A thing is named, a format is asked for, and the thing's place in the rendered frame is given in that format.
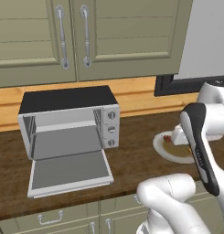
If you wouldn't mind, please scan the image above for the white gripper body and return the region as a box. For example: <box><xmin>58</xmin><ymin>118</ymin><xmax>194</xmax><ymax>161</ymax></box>
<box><xmin>171</xmin><ymin>123</ymin><xmax>193</xmax><ymax>146</ymax></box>

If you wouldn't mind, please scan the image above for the red kebab skewer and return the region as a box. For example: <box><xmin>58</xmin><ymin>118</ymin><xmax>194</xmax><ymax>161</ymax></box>
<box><xmin>162</xmin><ymin>134</ymin><xmax>173</xmax><ymax>144</ymax></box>

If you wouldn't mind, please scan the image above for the olive green base cupboard door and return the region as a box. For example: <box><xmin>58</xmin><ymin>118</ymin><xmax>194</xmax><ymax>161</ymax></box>
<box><xmin>100</xmin><ymin>208</ymin><xmax>149</xmax><ymax>234</ymax></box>
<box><xmin>16</xmin><ymin>222</ymin><xmax>101</xmax><ymax>234</ymax></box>

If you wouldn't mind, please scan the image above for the silver toaster oven door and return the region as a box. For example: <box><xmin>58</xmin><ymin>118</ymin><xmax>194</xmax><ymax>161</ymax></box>
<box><xmin>27</xmin><ymin>149</ymin><xmax>115</xmax><ymax>199</ymax></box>

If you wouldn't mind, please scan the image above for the silver toaster oven black top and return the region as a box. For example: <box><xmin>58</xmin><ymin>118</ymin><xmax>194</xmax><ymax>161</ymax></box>
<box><xmin>17</xmin><ymin>84</ymin><xmax>122</xmax><ymax>162</ymax></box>

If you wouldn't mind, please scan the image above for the white round plate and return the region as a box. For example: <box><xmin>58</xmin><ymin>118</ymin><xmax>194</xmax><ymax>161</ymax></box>
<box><xmin>152</xmin><ymin>130</ymin><xmax>197</xmax><ymax>165</ymax></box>

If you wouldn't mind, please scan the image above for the olive green base cupboard run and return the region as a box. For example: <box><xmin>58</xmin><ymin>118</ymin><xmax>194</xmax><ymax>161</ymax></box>
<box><xmin>186</xmin><ymin>180</ymin><xmax>224</xmax><ymax>234</ymax></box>

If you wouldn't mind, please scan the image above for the olive green drawer front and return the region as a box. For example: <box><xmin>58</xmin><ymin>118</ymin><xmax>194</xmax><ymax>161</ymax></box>
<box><xmin>0</xmin><ymin>201</ymin><xmax>100</xmax><ymax>234</ymax></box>
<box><xmin>99</xmin><ymin>192</ymin><xmax>149</xmax><ymax>216</ymax></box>

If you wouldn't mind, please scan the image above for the grey range hood black base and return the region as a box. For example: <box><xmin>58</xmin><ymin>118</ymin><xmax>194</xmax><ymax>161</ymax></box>
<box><xmin>154</xmin><ymin>0</ymin><xmax>224</xmax><ymax>98</ymax></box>

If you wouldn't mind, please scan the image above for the silver drawer handle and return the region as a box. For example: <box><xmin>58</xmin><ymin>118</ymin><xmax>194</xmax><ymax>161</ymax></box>
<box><xmin>37</xmin><ymin>209</ymin><xmax>65</xmax><ymax>227</ymax></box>
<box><xmin>133</xmin><ymin>195</ymin><xmax>143</xmax><ymax>206</ymax></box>

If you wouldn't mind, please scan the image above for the silver cupboard door handle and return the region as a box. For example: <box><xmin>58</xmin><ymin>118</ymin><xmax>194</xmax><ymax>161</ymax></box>
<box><xmin>54</xmin><ymin>4</ymin><xmax>71</xmax><ymax>70</ymax></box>
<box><xmin>79</xmin><ymin>4</ymin><xmax>93</xmax><ymax>69</ymax></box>

